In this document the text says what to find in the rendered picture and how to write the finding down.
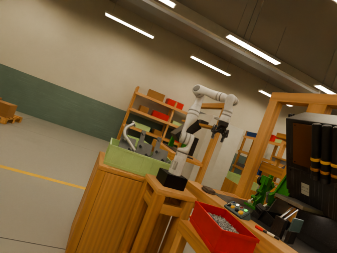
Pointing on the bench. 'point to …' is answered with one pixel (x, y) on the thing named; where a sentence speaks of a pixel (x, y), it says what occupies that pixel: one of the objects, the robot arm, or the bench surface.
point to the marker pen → (267, 232)
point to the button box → (237, 211)
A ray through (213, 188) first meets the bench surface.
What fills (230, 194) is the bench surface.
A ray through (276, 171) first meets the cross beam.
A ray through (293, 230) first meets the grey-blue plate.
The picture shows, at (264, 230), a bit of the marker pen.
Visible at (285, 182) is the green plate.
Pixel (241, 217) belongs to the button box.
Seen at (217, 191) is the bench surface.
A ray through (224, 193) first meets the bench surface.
